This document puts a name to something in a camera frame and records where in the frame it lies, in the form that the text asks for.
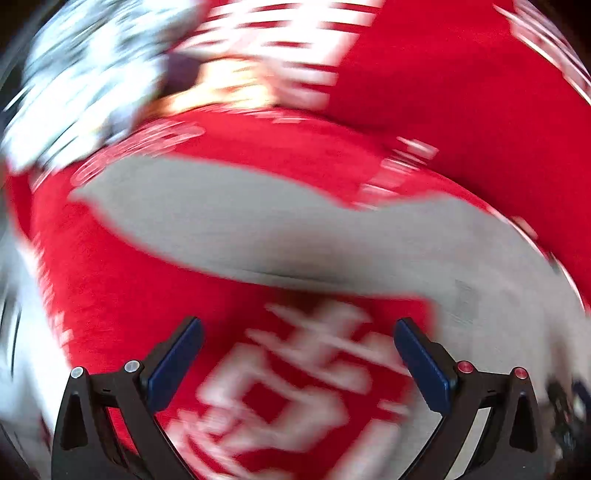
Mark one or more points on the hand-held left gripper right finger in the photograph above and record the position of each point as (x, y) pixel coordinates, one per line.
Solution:
(422, 364)

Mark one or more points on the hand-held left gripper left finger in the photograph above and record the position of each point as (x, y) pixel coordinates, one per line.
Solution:
(178, 364)

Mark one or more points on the grey flat cloth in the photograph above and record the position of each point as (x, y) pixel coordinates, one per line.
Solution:
(277, 230)

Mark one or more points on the red printed sofa cover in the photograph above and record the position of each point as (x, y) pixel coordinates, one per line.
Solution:
(415, 92)

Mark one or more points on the yellow plush cloth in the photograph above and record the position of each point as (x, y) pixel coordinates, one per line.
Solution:
(221, 87)

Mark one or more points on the dark purple cloth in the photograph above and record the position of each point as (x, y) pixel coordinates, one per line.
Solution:
(182, 71)

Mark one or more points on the white patterned cloth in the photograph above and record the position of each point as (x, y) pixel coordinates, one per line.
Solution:
(92, 69)

